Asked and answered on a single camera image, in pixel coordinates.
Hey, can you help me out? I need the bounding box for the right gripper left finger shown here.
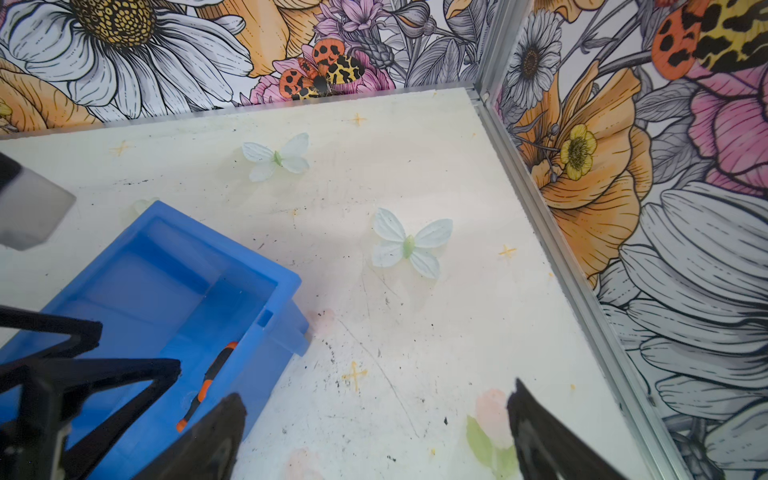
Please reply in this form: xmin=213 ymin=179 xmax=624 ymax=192
xmin=134 ymin=393 xmax=247 ymax=480

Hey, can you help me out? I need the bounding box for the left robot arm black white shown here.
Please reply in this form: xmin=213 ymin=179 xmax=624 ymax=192
xmin=1 ymin=156 xmax=181 ymax=479

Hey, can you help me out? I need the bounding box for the blue plastic bin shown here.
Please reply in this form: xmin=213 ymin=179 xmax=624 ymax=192
xmin=1 ymin=202 xmax=309 ymax=479

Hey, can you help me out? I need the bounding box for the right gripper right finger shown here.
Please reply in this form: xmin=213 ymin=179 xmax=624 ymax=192
xmin=506 ymin=380 xmax=624 ymax=480

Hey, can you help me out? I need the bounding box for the orange black screwdriver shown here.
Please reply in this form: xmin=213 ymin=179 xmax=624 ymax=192
xmin=176 ymin=342 xmax=238 ymax=433

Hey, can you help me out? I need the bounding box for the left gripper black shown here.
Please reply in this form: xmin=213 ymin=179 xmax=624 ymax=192
xmin=1 ymin=306 xmax=181 ymax=479

